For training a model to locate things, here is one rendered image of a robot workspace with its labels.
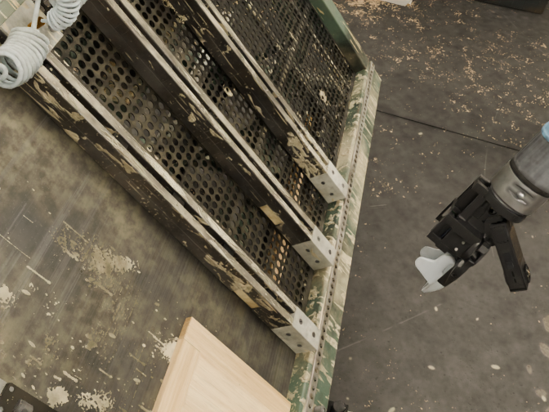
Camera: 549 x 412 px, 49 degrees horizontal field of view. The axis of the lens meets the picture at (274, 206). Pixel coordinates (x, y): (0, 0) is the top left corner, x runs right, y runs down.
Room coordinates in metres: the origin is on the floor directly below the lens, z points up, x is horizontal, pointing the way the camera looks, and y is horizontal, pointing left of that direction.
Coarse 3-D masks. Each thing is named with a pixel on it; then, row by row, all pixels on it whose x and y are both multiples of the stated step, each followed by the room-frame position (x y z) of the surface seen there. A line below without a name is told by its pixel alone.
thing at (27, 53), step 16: (16, 0) 0.77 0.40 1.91; (0, 16) 0.73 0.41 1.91; (16, 32) 0.79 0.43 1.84; (32, 32) 0.80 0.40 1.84; (0, 48) 0.75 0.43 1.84; (16, 48) 0.76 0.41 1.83; (32, 48) 0.78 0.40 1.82; (48, 48) 0.81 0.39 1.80; (0, 64) 0.72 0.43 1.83; (16, 64) 0.73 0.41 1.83; (32, 64) 0.76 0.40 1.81; (0, 80) 0.72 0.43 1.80; (16, 80) 0.72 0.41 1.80
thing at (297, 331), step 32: (0, 0) 0.91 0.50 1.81; (64, 0) 0.90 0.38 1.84; (0, 32) 0.90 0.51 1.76; (32, 96) 0.89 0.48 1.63; (64, 96) 0.88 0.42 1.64; (64, 128) 0.88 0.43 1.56; (96, 128) 0.88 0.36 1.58; (96, 160) 0.87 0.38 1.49; (128, 160) 0.87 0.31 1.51; (128, 192) 0.87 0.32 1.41; (160, 192) 0.86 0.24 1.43; (192, 224) 0.85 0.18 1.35; (224, 256) 0.84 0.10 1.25; (256, 288) 0.83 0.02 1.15; (288, 320) 0.82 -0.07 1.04
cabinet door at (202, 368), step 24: (192, 336) 0.66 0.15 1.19; (192, 360) 0.61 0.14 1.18; (216, 360) 0.64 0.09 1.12; (240, 360) 0.68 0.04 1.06; (168, 384) 0.54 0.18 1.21; (192, 384) 0.56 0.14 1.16; (216, 384) 0.59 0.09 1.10; (240, 384) 0.63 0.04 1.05; (264, 384) 0.66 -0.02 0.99; (168, 408) 0.49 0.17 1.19; (192, 408) 0.52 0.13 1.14; (216, 408) 0.55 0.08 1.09; (240, 408) 0.58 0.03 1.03; (264, 408) 0.61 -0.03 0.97; (288, 408) 0.65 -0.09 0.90
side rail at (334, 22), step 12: (312, 0) 2.17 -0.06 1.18; (324, 0) 2.17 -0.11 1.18; (324, 12) 2.16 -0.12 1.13; (336, 12) 2.20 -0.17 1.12; (324, 24) 2.16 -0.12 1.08; (336, 24) 2.15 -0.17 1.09; (324, 36) 2.16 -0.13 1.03; (336, 36) 2.15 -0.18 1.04; (348, 36) 2.17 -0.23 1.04; (336, 48) 2.15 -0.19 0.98; (348, 48) 2.14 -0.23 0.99; (360, 48) 2.20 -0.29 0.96; (348, 60) 2.14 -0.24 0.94; (360, 60) 2.14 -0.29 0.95; (348, 72) 2.14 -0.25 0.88
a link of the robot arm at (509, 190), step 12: (504, 168) 0.63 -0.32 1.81; (492, 180) 0.63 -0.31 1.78; (504, 180) 0.61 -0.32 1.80; (516, 180) 0.60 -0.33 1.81; (504, 192) 0.60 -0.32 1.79; (516, 192) 0.60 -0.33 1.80; (528, 192) 0.59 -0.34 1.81; (504, 204) 0.59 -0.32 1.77; (516, 204) 0.59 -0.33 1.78; (528, 204) 0.58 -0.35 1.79; (540, 204) 0.59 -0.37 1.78
